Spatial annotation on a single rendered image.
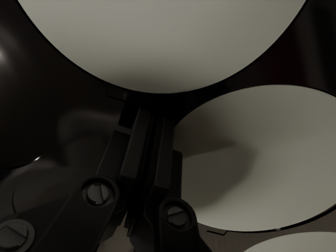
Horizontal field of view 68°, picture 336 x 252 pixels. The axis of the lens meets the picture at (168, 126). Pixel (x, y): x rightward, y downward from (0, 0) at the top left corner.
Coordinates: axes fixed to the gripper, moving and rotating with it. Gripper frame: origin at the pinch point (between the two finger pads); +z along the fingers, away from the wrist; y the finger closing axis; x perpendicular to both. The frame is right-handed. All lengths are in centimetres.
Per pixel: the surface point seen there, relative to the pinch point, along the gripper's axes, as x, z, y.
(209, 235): -6.0, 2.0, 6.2
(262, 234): -4.4, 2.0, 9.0
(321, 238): -3.2, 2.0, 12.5
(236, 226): -4.4, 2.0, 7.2
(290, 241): -4.4, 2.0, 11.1
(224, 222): -4.3, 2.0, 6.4
